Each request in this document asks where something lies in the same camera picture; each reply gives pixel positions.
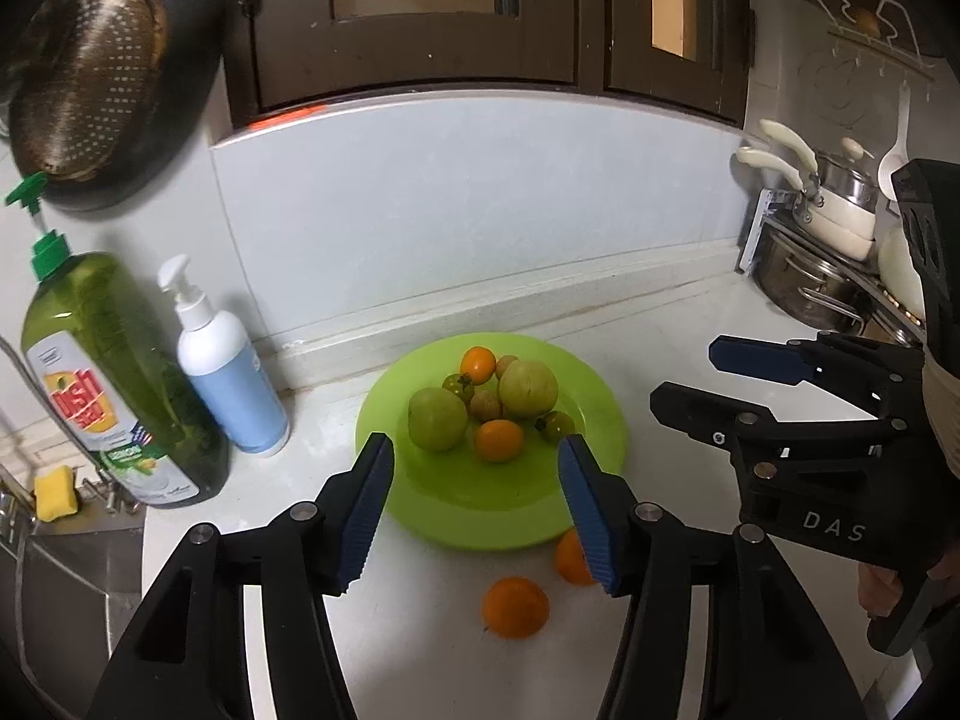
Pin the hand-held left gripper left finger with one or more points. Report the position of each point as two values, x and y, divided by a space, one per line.
367 510

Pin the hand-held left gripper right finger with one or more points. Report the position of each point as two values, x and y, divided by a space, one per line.
592 525

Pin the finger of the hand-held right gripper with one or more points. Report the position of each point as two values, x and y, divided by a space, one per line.
697 412
757 360

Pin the green plate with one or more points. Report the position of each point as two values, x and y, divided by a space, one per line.
450 495

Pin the small green tomato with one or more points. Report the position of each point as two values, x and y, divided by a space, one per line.
456 384
555 425

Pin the large green guava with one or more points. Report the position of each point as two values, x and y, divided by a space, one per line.
528 388

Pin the small brown fruit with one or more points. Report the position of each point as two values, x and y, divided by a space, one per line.
506 364
486 405

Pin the person's right hand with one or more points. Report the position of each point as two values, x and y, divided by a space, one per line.
879 591

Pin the large steel pot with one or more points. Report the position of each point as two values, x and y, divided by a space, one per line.
795 277

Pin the white metal pot rack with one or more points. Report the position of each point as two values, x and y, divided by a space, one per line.
750 240

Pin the white round pot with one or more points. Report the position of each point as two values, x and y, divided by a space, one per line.
900 270

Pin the white blue pump bottle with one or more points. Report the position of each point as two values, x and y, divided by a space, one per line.
232 390

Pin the small orange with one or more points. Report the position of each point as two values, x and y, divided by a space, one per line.
478 364

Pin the steel pot with lid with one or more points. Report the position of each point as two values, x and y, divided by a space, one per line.
847 187

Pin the cream saucepan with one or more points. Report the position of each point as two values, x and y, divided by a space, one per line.
787 139
769 163

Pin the white ladle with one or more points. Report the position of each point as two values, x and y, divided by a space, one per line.
892 169

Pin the steel sink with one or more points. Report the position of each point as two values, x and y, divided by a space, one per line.
75 592

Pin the green dish soap bottle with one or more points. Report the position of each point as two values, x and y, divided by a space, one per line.
112 330

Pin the yellow sponge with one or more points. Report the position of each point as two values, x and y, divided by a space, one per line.
54 495

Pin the steel faucet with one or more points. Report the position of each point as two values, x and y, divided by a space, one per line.
13 514

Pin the narrow dark cabinet door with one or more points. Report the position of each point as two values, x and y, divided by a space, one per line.
622 30

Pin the orange sticker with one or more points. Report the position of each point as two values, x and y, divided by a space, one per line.
285 118

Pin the wide dark cabinet door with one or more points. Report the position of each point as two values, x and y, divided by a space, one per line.
300 52

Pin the black wok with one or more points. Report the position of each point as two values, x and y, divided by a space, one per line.
191 52

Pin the metal colander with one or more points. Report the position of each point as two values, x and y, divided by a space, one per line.
90 82

